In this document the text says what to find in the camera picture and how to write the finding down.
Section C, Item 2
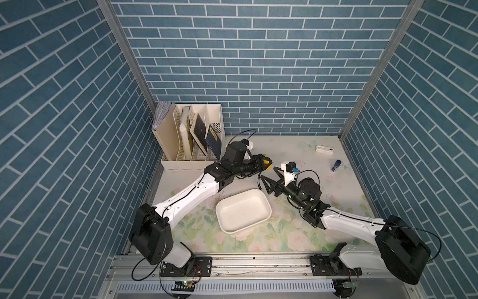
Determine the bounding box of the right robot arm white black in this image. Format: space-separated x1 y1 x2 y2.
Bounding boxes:
260 167 431 285

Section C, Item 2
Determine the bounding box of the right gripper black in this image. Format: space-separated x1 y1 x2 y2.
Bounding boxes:
262 168 307 212

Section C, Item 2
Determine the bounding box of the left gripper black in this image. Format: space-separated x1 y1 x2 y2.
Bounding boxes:
230 153 271 178

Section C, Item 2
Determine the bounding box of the white yellow book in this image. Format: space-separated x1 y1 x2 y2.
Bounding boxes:
179 107 194 160

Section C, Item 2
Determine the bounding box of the white plastic storage box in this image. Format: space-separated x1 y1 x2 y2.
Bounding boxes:
215 189 272 234

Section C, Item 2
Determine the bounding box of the yellow tape measure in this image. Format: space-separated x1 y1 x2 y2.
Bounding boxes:
263 155 273 170

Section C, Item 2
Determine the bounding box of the black book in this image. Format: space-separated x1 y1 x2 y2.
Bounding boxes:
190 113 208 155

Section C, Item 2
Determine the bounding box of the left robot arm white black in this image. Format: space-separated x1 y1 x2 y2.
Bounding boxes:
128 140 273 268

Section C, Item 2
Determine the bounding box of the left corner aluminium post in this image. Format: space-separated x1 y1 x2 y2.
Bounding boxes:
97 0 156 113

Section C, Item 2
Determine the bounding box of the paper stack in organizer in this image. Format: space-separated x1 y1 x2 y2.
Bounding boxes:
152 102 173 131

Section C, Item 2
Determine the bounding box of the dark blue book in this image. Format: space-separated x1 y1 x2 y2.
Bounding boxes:
205 125 222 160

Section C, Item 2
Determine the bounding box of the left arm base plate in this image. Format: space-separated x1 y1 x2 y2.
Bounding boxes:
161 256 213 278

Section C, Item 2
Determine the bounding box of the white ventilated cable duct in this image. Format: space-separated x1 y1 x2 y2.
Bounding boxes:
116 279 336 295

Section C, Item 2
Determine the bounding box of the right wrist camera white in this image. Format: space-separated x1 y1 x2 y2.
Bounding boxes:
281 161 299 186

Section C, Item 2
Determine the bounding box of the white stapler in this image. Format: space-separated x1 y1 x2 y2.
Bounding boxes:
316 145 334 155

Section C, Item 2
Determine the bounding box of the corner aluminium post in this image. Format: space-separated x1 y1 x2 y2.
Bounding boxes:
97 0 156 113
339 0 424 143

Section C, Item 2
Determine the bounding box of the aluminium mounting rail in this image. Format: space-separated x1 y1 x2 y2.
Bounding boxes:
104 252 415 281

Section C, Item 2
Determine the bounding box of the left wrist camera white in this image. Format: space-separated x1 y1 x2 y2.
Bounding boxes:
241 139 253 150

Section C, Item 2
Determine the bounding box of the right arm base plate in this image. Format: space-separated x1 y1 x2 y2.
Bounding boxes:
309 254 362 277

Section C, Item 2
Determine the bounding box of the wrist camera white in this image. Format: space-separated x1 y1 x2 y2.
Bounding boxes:
281 161 299 186
241 139 253 150

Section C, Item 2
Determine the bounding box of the right corner aluminium post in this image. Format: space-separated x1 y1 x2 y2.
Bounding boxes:
339 0 424 143

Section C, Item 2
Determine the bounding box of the beige desktop file organizer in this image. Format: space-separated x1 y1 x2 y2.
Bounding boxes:
152 102 226 171

